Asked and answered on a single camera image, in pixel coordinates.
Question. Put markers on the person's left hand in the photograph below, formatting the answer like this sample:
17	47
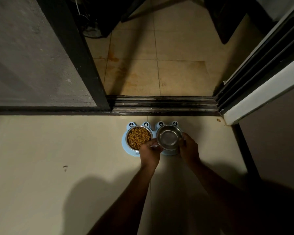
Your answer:
149	154

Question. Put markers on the person's right hand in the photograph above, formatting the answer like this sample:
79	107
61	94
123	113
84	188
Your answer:
188	150

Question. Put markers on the steel bowl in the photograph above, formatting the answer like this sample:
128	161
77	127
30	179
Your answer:
167	139
127	134

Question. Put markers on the blue double pet bowl stand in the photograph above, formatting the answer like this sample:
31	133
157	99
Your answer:
127	134

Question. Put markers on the person's left forearm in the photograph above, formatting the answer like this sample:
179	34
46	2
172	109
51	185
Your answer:
127	203

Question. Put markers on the person's right forearm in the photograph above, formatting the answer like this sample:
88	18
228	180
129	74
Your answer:
230	200

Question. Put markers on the dark framed sliding door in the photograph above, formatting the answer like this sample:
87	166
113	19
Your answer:
39	58

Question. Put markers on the dark sliding window frame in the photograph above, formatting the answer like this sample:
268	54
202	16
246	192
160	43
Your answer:
264	70

